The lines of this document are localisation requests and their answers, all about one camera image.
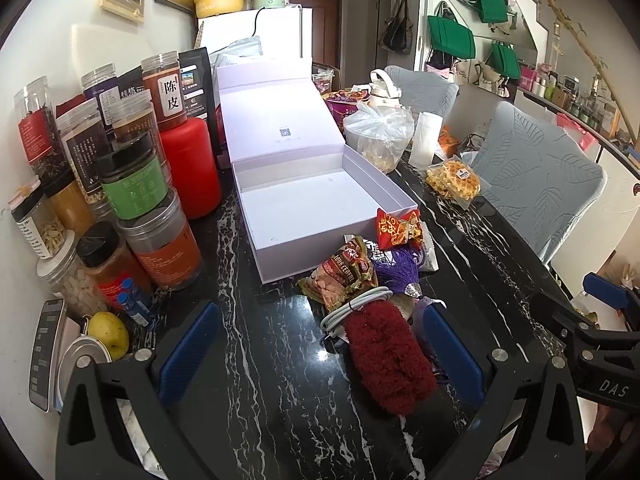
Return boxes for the black cap spice bottle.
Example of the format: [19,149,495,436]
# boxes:
[75,221,153,310]

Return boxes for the red plastic canister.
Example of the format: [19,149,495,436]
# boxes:
[160,117,222,220]

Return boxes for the green label jar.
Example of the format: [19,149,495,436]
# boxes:
[96,132,168,221]

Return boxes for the silver purple snack bag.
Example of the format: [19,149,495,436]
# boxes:
[363,221,439,272]

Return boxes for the yellow green apple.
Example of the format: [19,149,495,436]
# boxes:
[87,311,129,361]

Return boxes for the grey chair far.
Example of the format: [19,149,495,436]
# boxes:
[385,65,459,120]

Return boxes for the grey chair near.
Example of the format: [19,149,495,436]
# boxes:
[471,101,608,264]

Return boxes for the brown jar chinese label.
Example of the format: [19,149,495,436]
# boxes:
[141,51,186,132]

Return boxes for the white seed jar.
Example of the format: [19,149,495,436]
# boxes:
[36,240,107,318]

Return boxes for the dark label spice jar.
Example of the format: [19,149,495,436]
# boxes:
[56,98,111,209]

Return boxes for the clear plastic bag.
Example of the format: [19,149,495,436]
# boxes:
[343,102,416,174]

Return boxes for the red gold snack packet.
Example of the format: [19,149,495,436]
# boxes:
[375,209,424,250]

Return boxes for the white cable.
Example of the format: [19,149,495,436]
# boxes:
[319,285,395,334]

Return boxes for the grey chair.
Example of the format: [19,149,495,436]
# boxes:
[385,65,459,120]
[471,101,608,264]

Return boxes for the orange label clear jar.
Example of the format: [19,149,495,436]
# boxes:
[116,188,203,290]

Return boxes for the green tote bag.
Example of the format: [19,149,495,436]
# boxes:
[427,1,476,60]

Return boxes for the packaged waffles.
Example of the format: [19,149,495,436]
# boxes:
[425,158,482,209]

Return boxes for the lavender gift box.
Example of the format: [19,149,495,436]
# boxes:
[216,56,416,283]

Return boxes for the white refrigerator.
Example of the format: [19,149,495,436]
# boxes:
[198,4,312,62]

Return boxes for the brown red snack packet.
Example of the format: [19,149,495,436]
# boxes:
[297,235,378,312]

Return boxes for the red label tall jar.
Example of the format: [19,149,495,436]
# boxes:
[14,76,68,185]

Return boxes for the dark red fluffy scrunchie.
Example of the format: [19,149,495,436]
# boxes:
[344,300,437,416]

